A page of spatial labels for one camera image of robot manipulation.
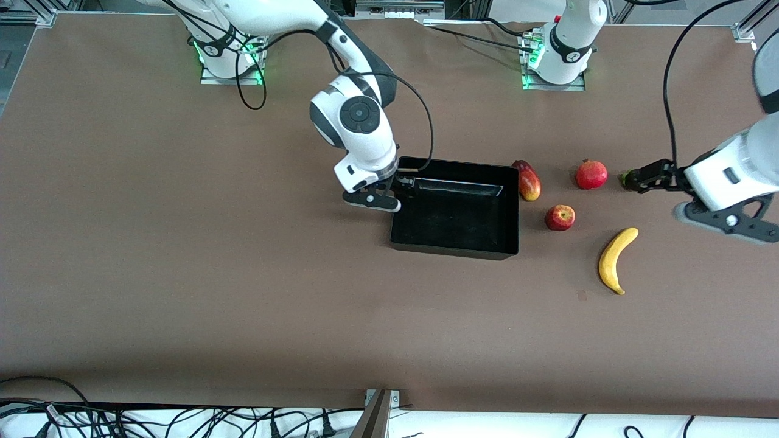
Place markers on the black plastic box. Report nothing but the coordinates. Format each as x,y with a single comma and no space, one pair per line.
456,225

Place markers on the yellow banana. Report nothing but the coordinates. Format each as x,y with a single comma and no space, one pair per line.
608,261

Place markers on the red apple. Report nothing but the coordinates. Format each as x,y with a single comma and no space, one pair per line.
560,218

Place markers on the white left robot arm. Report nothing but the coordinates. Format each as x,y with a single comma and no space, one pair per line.
569,55

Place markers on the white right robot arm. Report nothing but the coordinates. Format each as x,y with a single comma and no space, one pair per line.
377,146

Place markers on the dark purple mangosteen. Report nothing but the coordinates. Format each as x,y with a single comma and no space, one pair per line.
623,179

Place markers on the red pomegranate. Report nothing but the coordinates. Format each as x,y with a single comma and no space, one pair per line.
591,175

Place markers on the red yellow mango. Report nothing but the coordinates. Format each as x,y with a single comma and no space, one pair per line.
529,185

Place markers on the brown table cover sheet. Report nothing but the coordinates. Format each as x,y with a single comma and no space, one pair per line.
243,292

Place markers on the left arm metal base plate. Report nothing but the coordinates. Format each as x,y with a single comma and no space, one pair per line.
578,87

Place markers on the silver aluminium frame profile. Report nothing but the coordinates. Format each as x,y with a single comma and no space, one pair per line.
745,30
36,17

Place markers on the silver rail with white sockets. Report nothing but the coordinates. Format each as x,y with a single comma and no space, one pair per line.
398,13

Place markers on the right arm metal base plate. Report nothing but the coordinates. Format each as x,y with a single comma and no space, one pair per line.
210,79

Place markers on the grey metal mount post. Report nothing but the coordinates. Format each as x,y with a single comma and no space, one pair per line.
374,420

